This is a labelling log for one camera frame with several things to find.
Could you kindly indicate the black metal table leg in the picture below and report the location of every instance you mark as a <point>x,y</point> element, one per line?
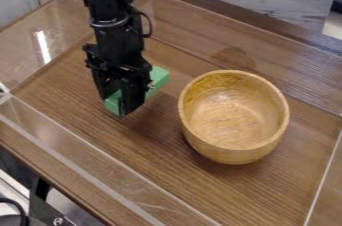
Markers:
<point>40,210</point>

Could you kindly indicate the green rectangular block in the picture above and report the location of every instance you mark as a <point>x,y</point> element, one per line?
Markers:
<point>160,78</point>

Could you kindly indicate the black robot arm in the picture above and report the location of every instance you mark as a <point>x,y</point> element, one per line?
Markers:
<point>109,7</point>

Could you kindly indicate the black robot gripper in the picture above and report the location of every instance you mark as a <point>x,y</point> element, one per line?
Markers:
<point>114,58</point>

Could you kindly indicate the brown wooden bowl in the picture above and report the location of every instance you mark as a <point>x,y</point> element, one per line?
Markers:
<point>233,116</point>

